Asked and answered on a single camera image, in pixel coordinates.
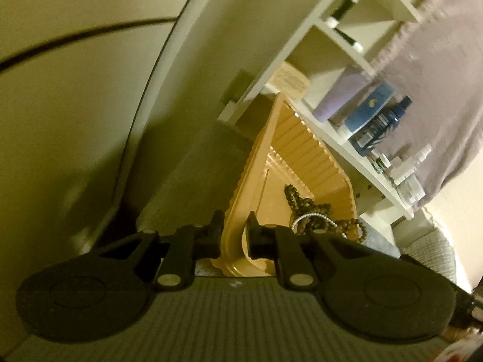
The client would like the white cream jar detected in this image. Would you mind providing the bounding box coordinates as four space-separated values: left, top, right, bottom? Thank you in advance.
396 174 426 205

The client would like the small green white jar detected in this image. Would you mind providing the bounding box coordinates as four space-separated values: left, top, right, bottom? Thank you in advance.
373 154 391 173

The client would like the cream wooden shelf unit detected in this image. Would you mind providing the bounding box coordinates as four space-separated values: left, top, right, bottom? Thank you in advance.
220 0 421 241

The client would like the dark blue spray bottle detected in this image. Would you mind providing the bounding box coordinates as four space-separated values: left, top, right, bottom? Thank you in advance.
350 97 413 157

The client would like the clear white spray bottle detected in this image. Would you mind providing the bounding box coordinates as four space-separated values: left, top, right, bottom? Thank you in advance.
389 144 432 186

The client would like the white blue tube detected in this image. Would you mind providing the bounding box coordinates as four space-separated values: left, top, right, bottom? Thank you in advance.
337 82 395 141

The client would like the beige cardboard box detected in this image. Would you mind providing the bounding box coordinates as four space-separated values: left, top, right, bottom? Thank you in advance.
266 61 310 101

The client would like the checked grey cushion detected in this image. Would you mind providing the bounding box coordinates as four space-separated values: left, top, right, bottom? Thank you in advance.
402 229 457 284

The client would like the mauve hanging towel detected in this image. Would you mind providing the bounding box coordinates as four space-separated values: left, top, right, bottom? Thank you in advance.
373 0 482 209

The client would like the upright black white stick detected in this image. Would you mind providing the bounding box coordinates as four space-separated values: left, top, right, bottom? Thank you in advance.
325 0 359 30

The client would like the lilac tube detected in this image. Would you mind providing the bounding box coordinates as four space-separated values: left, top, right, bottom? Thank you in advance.
312 66 372 122

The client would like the lying black white stick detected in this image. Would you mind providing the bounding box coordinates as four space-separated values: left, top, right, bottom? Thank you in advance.
335 28 363 53

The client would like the grey fabric mat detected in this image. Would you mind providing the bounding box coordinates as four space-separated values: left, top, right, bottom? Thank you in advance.
135 120 401 259

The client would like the orange plastic tray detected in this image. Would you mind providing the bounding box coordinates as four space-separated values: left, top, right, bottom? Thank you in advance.
212 93 357 277

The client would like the dark bead necklace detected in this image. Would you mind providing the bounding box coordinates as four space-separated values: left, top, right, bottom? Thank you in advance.
283 183 368 244

